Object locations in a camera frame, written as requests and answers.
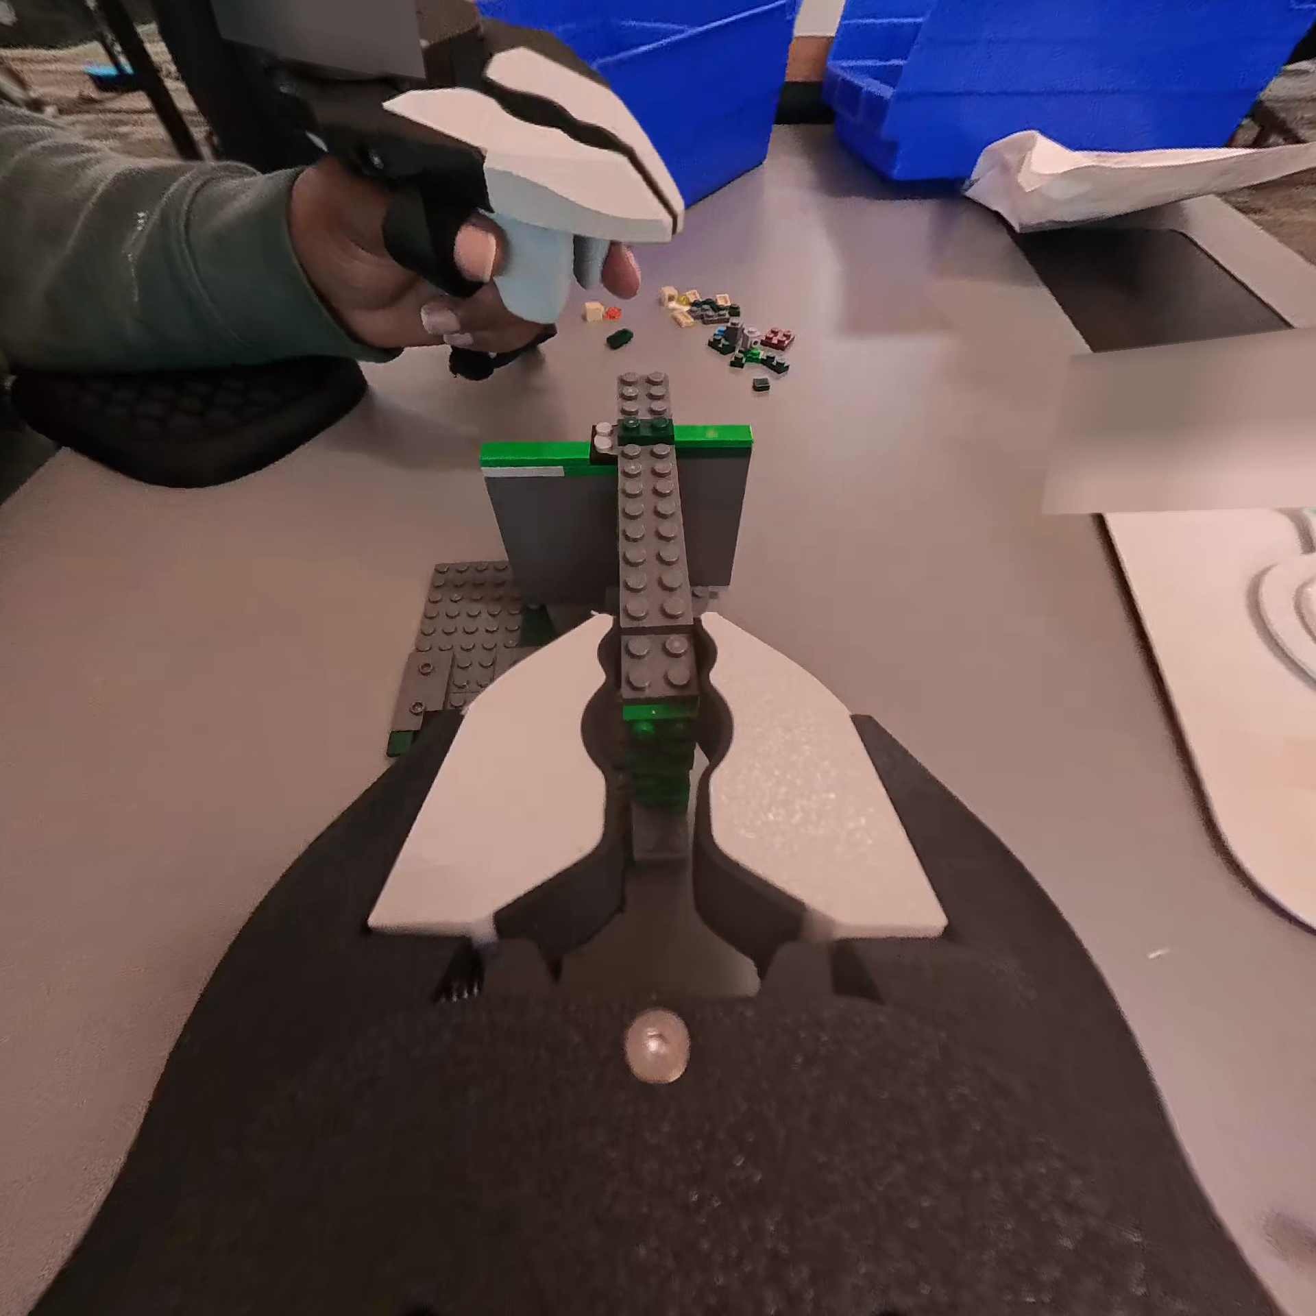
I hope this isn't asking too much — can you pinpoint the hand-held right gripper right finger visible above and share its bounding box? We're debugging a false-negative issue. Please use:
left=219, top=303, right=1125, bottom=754
left=691, top=612, right=949, bottom=979

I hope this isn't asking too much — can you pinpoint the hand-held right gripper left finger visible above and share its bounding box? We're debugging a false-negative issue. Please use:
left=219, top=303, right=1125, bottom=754
left=366, top=612, right=630, bottom=979

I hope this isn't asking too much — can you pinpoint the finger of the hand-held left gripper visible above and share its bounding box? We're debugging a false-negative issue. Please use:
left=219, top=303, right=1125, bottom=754
left=381, top=88, right=679, bottom=245
left=483, top=46, right=687, bottom=232

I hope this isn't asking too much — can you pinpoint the grey green toy brick model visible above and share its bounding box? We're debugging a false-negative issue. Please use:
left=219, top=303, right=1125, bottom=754
left=387, top=369, right=756, bottom=865

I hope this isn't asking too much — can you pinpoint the person's left forearm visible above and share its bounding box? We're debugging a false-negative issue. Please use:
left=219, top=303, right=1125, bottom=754
left=0, top=104, right=402, bottom=372

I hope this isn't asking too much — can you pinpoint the grey desk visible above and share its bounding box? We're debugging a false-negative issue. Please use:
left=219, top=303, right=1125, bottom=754
left=0, top=124, right=1316, bottom=1316

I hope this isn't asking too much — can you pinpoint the person's left hand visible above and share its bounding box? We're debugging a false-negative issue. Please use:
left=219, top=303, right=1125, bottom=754
left=287, top=159, right=643, bottom=357

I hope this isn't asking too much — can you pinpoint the blue plastic bin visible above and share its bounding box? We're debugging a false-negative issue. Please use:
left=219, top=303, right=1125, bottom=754
left=478, top=0, right=804, bottom=208
left=822, top=0, right=1316, bottom=196

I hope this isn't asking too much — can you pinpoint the pile of small loose bricks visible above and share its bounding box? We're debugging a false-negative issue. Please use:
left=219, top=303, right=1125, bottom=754
left=581, top=283, right=797, bottom=397

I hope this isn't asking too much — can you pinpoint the white book stand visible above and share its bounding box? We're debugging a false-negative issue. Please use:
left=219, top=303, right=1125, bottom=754
left=1101, top=504, right=1316, bottom=931

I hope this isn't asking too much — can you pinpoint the white printed paper bag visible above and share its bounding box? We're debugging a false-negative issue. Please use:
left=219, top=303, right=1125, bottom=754
left=964, top=131, right=1316, bottom=234

